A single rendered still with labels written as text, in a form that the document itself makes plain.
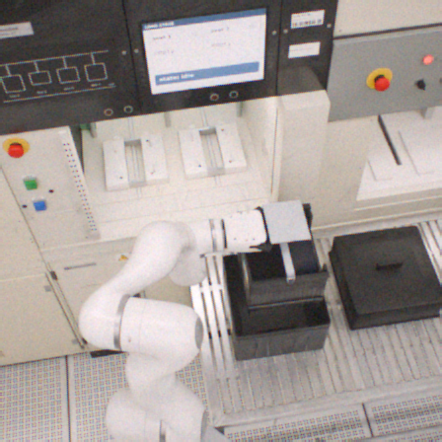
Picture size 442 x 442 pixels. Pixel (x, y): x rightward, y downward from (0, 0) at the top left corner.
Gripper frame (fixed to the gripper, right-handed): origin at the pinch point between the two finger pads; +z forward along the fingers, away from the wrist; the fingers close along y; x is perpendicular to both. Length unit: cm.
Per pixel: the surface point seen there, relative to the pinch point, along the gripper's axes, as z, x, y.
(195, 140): -16, -34, -64
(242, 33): -5.9, 37.3, -29.6
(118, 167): -44, -34, -57
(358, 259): 28.4, -38.7, -9.9
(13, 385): -105, -125, -22
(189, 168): -20, -34, -52
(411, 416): 58, -125, 16
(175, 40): -22, 38, -29
